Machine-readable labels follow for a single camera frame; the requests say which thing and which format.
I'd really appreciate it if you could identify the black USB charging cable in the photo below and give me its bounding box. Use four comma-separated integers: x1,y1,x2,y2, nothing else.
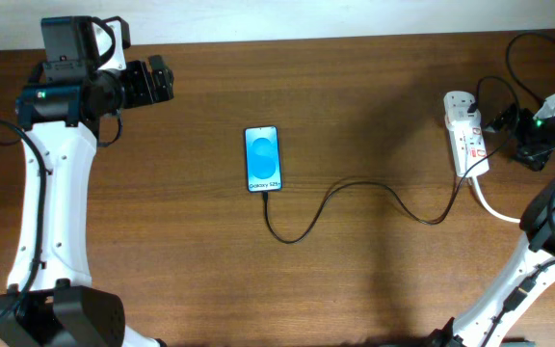
260,74,522,245

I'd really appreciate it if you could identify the blue Samsung smartphone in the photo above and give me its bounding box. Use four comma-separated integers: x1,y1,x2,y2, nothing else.
244,126,282,193

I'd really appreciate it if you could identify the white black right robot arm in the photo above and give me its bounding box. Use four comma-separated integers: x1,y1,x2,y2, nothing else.
423,177,555,346

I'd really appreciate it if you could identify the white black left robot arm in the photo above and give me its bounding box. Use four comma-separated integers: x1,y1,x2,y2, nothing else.
0,16,173,346

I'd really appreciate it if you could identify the white charger adapter plug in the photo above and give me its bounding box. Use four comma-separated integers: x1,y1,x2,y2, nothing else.
445,103,481,131

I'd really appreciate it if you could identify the white power strip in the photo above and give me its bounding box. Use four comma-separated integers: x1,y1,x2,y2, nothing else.
443,91,489,178

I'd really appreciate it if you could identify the white power strip cord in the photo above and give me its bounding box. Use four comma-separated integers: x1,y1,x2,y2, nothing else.
468,174,522,225

